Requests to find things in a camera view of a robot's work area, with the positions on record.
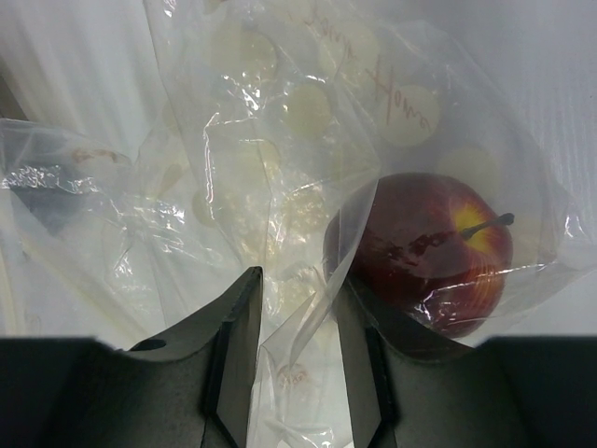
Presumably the clear zip top bag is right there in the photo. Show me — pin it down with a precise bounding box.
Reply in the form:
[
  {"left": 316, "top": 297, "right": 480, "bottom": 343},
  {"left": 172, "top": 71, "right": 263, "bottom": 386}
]
[{"left": 1, "top": 1, "right": 596, "bottom": 447}]

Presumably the dark red toy plum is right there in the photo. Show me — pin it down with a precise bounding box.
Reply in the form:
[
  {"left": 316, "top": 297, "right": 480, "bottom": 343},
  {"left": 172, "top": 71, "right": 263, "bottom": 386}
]
[{"left": 323, "top": 173, "right": 515, "bottom": 339}]

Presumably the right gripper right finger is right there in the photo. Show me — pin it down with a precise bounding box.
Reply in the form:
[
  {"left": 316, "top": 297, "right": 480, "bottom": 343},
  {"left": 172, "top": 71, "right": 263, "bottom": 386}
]
[{"left": 335, "top": 277, "right": 596, "bottom": 447}]

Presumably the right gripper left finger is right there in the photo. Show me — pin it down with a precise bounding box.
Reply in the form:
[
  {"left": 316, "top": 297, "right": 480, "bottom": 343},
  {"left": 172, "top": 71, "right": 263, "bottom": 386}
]
[{"left": 1, "top": 267, "right": 263, "bottom": 447}]

